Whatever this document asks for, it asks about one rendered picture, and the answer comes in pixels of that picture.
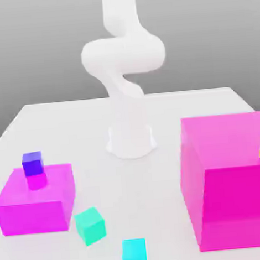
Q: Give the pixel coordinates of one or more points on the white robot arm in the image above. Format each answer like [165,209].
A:
[123,55]

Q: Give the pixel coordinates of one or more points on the small purple cube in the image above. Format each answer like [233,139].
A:
[32,165]

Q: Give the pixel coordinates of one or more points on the small green cube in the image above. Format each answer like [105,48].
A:
[90,226]

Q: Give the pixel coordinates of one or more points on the small magenta cube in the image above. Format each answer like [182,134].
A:
[37,182]

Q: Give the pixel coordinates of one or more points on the small cyan cube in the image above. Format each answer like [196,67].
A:
[134,255]

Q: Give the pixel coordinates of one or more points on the large magenta box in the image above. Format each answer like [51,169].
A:
[35,213]

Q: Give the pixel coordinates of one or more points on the large pink box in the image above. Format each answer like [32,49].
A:
[236,200]

